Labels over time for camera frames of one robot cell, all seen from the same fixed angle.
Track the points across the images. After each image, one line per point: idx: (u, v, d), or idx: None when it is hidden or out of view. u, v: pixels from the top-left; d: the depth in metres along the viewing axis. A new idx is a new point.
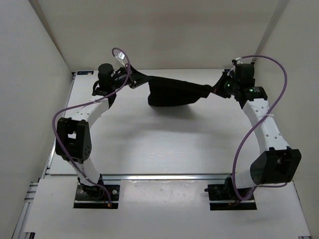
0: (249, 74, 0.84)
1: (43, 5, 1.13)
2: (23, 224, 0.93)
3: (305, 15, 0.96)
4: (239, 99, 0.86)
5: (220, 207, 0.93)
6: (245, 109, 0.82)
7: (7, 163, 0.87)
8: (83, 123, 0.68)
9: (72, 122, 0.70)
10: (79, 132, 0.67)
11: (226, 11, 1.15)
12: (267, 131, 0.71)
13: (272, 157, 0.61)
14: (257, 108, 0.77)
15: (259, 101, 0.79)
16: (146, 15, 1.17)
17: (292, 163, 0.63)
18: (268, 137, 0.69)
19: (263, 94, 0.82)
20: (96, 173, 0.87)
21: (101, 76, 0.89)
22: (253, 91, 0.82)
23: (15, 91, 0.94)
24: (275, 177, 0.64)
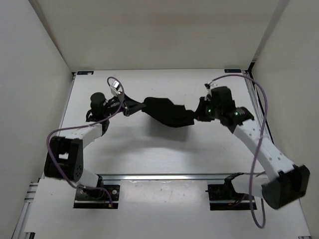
0: (229, 99, 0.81)
1: (43, 5, 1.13)
2: (23, 224, 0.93)
3: (305, 15, 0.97)
4: (227, 124, 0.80)
5: (220, 207, 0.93)
6: (236, 134, 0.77)
7: (7, 163, 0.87)
8: (78, 142, 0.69)
9: (66, 140, 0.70)
10: (73, 152, 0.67)
11: (226, 11, 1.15)
12: (266, 151, 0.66)
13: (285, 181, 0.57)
14: (249, 131, 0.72)
15: (247, 122, 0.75)
16: (146, 15, 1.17)
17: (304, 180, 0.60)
18: (272, 160, 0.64)
19: (249, 115, 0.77)
20: (94, 176, 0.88)
21: (92, 105, 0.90)
22: (239, 113, 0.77)
23: (15, 91, 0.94)
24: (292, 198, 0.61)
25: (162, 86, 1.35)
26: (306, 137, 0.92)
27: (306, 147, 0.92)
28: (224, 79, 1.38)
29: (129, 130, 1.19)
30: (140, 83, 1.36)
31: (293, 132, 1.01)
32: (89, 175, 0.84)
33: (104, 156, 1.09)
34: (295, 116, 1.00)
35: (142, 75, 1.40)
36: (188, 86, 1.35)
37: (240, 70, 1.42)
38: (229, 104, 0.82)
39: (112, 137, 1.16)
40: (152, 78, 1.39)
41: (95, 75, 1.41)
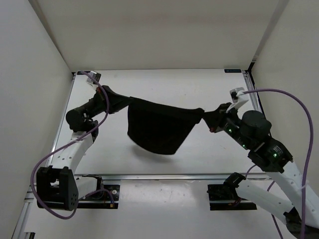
0: (263, 131, 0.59)
1: (43, 5, 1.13)
2: (23, 225, 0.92)
3: (305, 15, 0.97)
4: (257, 161, 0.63)
5: (221, 208, 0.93)
6: (273, 178, 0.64)
7: (7, 163, 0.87)
8: (66, 175, 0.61)
9: (54, 171, 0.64)
10: (63, 186, 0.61)
11: (226, 11, 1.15)
12: (310, 203, 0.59)
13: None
14: (291, 178, 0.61)
15: (288, 167, 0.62)
16: (146, 15, 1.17)
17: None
18: (315, 212, 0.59)
19: (289, 155, 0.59)
20: (92, 181, 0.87)
21: (72, 125, 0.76)
22: (278, 155, 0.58)
23: (15, 91, 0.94)
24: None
25: (162, 86, 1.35)
26: (306, 137, 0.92)
27: (306, 147, 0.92)
28: (224, 79, 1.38)
29: (128, 130, 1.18)
30: (140, 83, 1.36)
31: (293, 132, 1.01)
32: (86, 182, 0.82)
33: (104, 156, 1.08)
34: (295, 116, 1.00)
35: (142, 75, 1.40)
36: (188, 86, 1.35)
37: (240, 70, 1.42)
38: (264, 139, 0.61)
39: (112, 137, 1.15)
40: (152, 78, 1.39)
41: None
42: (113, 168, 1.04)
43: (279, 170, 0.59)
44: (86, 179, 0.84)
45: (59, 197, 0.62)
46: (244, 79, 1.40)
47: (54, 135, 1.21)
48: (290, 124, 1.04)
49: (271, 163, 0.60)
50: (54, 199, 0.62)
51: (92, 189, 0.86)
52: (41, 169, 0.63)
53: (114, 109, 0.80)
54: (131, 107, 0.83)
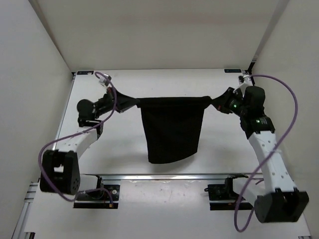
0: (259, 103, 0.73)
1: (43, 5, 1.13)
2: (23, 224, 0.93)
3: (305, 15, 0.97)
4: (243, 127, 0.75)
5: (221, 207, 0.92)
6: (250, 142, 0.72)
7: (7, 163, 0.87)
8: (71, 156, 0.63)
9: (59, 154, 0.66)
10: (68, 167, 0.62)
11: (226, 11, 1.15)
12: (273, 168, 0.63)
13: (277, 199, 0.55)
14: (263, 141, 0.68)
15: (266, 133, 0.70)
16: (146, 15, 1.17)
17: (300, 206, 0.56)
18: (274, 176, 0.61)
19: (271, 127, 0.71)
20: (93, 178, 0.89)
21: (80, 115, 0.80)
22: (260, 122, 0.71)
23: (15, 91, 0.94)
24: (281, 219, 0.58)
25: (162, 86, 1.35)
26: (306, 137, 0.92)
27: (306, 147, 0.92)
28: (224, 79, 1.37)
29: (129, 130, 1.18)
30: (140, 83, 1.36)
31: (293, 132, 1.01)
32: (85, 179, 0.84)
33: (104, 155, 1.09)
34: (295, 116, 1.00)
35: (142, 75, 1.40)
36: (188, 86, 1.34)
37: (240, 70, 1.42)
38: (256, 109, 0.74)
39: (112, 137, 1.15)
40: (152, 78, 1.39)
41: (95, 75, 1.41)
42: (113, 168, 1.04)
43: (254, 131, 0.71)
44: (86, 177, 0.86)
45: (61, 178, 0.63)
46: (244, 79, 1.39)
47: (54, 134, 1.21)
48: (290, 124, 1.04)
49: (251, 126, 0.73)
50: (57, 179, 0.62)
51: (92, 188, 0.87)
52: (47, 150, 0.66)
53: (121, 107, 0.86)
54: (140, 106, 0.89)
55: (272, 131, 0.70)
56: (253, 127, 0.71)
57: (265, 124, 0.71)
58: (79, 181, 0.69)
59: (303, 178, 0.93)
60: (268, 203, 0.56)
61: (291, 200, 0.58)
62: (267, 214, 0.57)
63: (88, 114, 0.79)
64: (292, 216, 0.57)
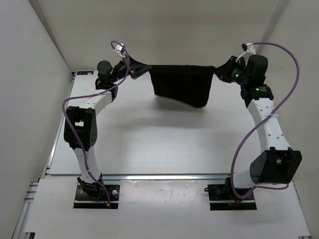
0: (260, 74, 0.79)
1: (43, 6, 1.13)
2: (23, 225, 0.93)
3: (305, 16, 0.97)
4: (244, 97, 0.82)
5: (221, 208, 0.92)
6: (249, 107, 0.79)
7: (7, 163, 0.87)
8: (91, 112, 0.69)
9: (80, 110, 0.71)
10: (87, 121, 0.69)
11: (226, 12, 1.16)
12: (270, 131, 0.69)
13: (271, 157, 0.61)
14: (261, 107, 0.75)
15: (265, 100, 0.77)
16: (146, 15, 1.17)
17: (293, 165, 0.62)
18: (270, 137, 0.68)
19: (269, 94, 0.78)
20: (97, 171, 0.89)
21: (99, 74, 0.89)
22: (260, 90, 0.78)
23: (15, 91, 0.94)
24: (276, 179, 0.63)
25: None
26: (306, 137, 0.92)
27: (305, 147, 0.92)
28: None
29: (129, 129, 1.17)
30: (140, 83, 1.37)
31: (293, 132, 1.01)
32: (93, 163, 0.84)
33: (104, 154, 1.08)
34: (295, 116, 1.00)
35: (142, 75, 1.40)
36: None
37: None
38: (257, 77, 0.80)
39: (112, 136, 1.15)
40: None
41: (95, 75, 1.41)
42: (113, 168, 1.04)
43: (252, 98, 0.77)
44: (96, 166, 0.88)
45: (81, 130, 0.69)
46: None
47: (54, 134, 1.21)
48: (289, 124, 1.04)
49: (250, 93, 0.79)
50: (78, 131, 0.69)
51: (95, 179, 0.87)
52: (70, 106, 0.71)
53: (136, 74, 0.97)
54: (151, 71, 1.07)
55: (270, 98, 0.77)
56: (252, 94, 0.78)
57: (264, 91, 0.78)
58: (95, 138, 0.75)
59: (302, 178, 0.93)
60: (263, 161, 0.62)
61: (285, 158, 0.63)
62: (263, 173, 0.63)
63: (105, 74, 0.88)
64: (285, 176, 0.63)
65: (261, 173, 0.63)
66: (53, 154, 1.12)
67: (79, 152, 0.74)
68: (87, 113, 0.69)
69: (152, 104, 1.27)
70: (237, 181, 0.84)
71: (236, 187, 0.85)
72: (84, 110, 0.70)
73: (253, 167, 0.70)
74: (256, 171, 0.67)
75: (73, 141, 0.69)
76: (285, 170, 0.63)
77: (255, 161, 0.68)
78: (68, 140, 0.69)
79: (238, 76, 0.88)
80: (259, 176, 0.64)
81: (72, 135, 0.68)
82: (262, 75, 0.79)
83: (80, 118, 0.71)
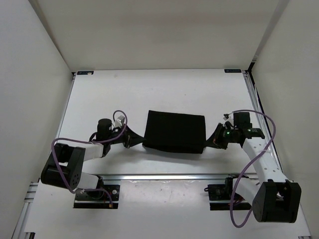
0: (246, 119, 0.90)
1: (43, 5, 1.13)
2: (23, 225, 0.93)
3: (306, 15, 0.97)
4: (239, 139, 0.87)
5: (220, 207, 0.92)
6: (245, 147, 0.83)
7: (7, 163, 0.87)
8: (80, 149, 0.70)
9: (68, 149, 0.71)
10: (74, 160, 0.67)
11: (226, 11, 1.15)
12: (265, 165, 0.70)
13: (272, 189, 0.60)
14: (255, 144, 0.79)
15: (257, 139, 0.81)
16: (146, 15, 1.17)
17: (294, 196, 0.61)
18: (266, 170, 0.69)
19: (261, 133, 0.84)
20: (92, 176, 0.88)
21: (99, 128, 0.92)
22: (251, 130, 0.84)
23: (15, 91, 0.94)
24: (279, 215, 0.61)
25: (162, 85, 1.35)
26: (306, 137, 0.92)
27: (306, 148, 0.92)
28: (224, 78, 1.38)
29: None
30: (140, 83, 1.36)
31: (293, 133, 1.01)
32: (89, 178, 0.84)
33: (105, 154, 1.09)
34: (295, 116, 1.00)
35: (142, 75, 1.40)
36: (188, 86, 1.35)
37: (240, 70, 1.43)
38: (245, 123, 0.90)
39: None
40: (152, 77, 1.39)
41: (95, 75, 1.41)
42: (113, 168, 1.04)
43: (246, 137, 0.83)
44: (90, 176, 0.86)
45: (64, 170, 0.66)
46: (244, 79, 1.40)
47: (54, 134, 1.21)
48: (289, 124, 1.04)
49: (243, 134, 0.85)
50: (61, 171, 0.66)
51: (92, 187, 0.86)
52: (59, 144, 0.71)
53: (129, 142, 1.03)
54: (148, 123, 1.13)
55: (262, 136, 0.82)
56: (244, 134, 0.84)
57: (255, 131, 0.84)
58: (78, 181, 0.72)
59: (302, 178, 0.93)
60: (263, 194, 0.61)
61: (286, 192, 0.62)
62: (266, 208, 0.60)
63: (105, 127, 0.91)
64: (289, 210, 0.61)
65: (264, 208, 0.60)
66: None
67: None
68: (77, 150, 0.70)
69: (152, 105, 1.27)
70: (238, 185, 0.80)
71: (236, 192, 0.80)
72: (73, 148, 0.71)
73: (254, 204, 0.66)
74: (259, 209, 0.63)
75: (52, 181, 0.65)
76: (287, 204, 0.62)
77: (255, 196, 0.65)
78: (47, 179, 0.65)
79: (229, 134, 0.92)
80: (263, 213, 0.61)
81: (52, 174, 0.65)
82: (248, 120, 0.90)
83: (66, 157, 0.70)
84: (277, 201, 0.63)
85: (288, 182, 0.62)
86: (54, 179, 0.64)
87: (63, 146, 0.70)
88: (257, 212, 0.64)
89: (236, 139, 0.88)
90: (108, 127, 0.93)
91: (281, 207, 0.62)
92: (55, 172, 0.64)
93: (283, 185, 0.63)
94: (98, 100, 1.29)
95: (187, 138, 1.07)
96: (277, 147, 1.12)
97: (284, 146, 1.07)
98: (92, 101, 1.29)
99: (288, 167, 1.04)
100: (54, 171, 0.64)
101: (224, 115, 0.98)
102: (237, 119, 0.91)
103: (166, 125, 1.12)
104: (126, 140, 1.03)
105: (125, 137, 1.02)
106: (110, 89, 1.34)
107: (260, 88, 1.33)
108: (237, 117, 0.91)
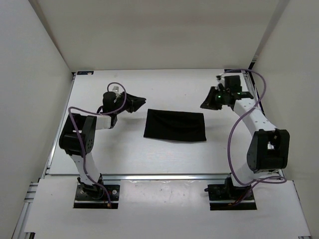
0: (237, 84, 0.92)
1: (43, 5, 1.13)
2: (23, 225, 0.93)
3: (305, 16, 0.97)
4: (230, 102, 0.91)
5: (220, 208, 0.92)
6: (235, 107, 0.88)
7: (6, 164, 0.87)
8: (93, 117, 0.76)
9: (80, 117, 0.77)
10: (87, 125, 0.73)
11: (226, 11, 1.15)
12: (255, 118, 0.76)
13: (262, 136, 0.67)
14: (245, 104, 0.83)
15: (246, 99, 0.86)
16: (146, 15, 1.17)
17: (283, 143, 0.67)
18: (257, 122, 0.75)
19: (250, 95, 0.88)
20: (96, 171, 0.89)
21: (104, 101, 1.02)
22: (241, 93, 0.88)
23: (14, 91, 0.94)
24: (271, 160, 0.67)
25: (162, 85, 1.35)
26: (305, 137, 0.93)
27: (306, 148, 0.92)
28: None
29: (128, 129, 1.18)
30: (140, 83, 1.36)
31: (293, 133, 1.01)
32: (94, 168, 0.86)
33: (103, 153, 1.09)
34: (294, 115, 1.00)
35: (142, 75, 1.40)
36: (188, 86, 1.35)
37: (240, 70, 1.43)
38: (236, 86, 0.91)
39: (113, 137, 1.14)
40: (152, 78, 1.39)
41: (95, 75, 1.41)
42: (113, 168, 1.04)
43: (236, 99, 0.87)
44: (94, 166, 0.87)
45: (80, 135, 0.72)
46: (244, 79, 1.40)
47: (54, 134, 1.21)
48: (289, 124, 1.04)
49: (233, 97, 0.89)
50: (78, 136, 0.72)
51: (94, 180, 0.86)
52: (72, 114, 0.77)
53: (134, 107, 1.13)
54: (149, 118, 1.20)
55: (251, 98, 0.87)
56: (235, 96, 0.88)
57: (244, 93, 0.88)
58: (91, 149, 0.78)
59: (303, 177, 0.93)
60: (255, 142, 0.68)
61: (276, 140, 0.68)
62: (259, 154, 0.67)
63: (110, 100, 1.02)
64: (280, 156, 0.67)
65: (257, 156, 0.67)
66: (53, 154, 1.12)
67: (77, 158, 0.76)
68: (89, 118, 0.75)
69: (152, 105, 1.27)
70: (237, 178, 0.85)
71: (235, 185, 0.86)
72: (85, 116, 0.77)
73: (249, 157, 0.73)
74: (253, 158, 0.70)
75: (70, 147, 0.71)
76: (278, 151, 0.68)
77: (250, 148, 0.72)
78: (65, 145, 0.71)
79: (221, 97, 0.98)
80: (257, 160, 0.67)
81: (69, 138, 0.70)
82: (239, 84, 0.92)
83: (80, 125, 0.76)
84: (269, 150, 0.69)
85: (278, 130, 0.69)
86: (72, 144, 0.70)
87: (77, 115, 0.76)
88: (252, 162, 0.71)
89: (226, 101, 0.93)
90: (113, 99, 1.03)
91: (274, 155, 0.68)
92: (73, 138, 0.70)
93: (273, 133, 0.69)
94: (98, 100, 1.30)
95: (191, 134, 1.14)
96: None
97: None
98: (92, 100, 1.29)
99: (288, 167, 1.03)
100: (71, 137, 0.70)
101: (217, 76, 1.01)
102: (228, 84, 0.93)
103: (167, 121, 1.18)
104: (130, 105, 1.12)
105: (129, 103, 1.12)
106: (110, 89, 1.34)
107: (260, 88, 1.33)
108: (228, 81, 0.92)
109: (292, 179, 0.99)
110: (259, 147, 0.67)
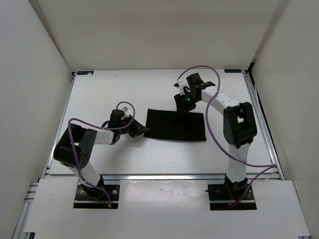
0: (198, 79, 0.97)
1: (43, 6, 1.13)
2: (23, 225, 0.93)
3: (306, 16, 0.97)
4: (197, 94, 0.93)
5: (220, 208, 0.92)
6: (204, 98, 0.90)
7: (6, 164, 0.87)
8: (92, 131, 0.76)
9: (80, 130, 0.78)
10: (86, 140, 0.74)
11: (226, 11, 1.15)
12: (222, 99, 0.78)
13: (232, 112, 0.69)
14: (210, 91, 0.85)
15: (210, 87, 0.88)
16: (146, 15, 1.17)
17: (249, 113, 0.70)
18: (224, 102, 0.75)
19: (212, 82, 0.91)
20: (96, 175, 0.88)
21: (112, 116, 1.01)
22: (203, 83, 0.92)
23: (15, 91, 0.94)
24: (244, 131, 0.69)
25: (162, 86, 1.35)
26: (305, 137, 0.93)
27: (307, 148, 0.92)
28: (224, 78, 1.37)
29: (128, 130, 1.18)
30: (140, 83, 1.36)
31: (293, 133, 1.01)
32: (93, 172, 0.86)
33: (103, 153, 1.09)
34: (294, 117, 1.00)
35: (142, 75, 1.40)
36: None
37: (240, 70, 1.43)
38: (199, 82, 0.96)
39: None
40: (152, 78, 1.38)
41: (95, 75, 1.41)
42: (112, 168, 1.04)
43: (202, 89, 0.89)
44: (94, 170, 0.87)
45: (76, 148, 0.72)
46: (244, 79, 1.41)
47: (54, 134, 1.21)
48: (289, 124, 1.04)
49: (199, 89, 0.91)
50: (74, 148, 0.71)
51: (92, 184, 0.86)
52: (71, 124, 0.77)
53: (137, 133, 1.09)
54: (148, 118, 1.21)
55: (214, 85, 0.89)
56: (199, 88, 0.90)
57: (207, 83, 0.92)
58: (87, 162, 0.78)
59: (302, 178, 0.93)
60: (227, 120, 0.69)
61: (244, 113, 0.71)
62: (233, 130, 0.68)
63: (118, 116, 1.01)
64: (250, 124, 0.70)
65: (233, 131, 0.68)
66: None
67: (73, 168, 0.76)
68: (88, 131, 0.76)
69: (152, 105, 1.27)
70: (231, 175, 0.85)
71: (233, 181, 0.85)
72: (85, 129, 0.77)
73: (225, 133, 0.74)
74: (229, 134, 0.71)
75: (64, 158, 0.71)
76: (247, 122, 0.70)
77: (224, 126, 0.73)
78: (60, 156, 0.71)
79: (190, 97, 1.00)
80: (233, 134, 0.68)
81: (65, 151, 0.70)
82: (200, 79, 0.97)
83: (78, 138, 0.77)
84: (240, 123, 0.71)
85: (241, 104, 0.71)
86: (67, 155, 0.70)
87: (77, 127, 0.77)
88: (229, 137, 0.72)
89: (194, 96, 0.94)
90: (121, 117, 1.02)
91: (245, 126, 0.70)
92: (68, 150, 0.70)
93: (239, 107, 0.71)
94: (98, 100, 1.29)
95: (191, 133, 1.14)
96: (278, 147, 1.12)
97: (284, 145, 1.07)
98: (92, 100, 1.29)
99: (288, 167, 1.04)
100: (67, 149, 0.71)
101: (175, 84, 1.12)
102: (191, 81, 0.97)
103: (169, 121, 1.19)
104: (134, 130, 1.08)
105: (134, 127, 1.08)
106: (110, 89, 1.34)
107: (260, 88, 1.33)
108: (191, 80, 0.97)
109: (292, 179, 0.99)
110: (232, 123, 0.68)
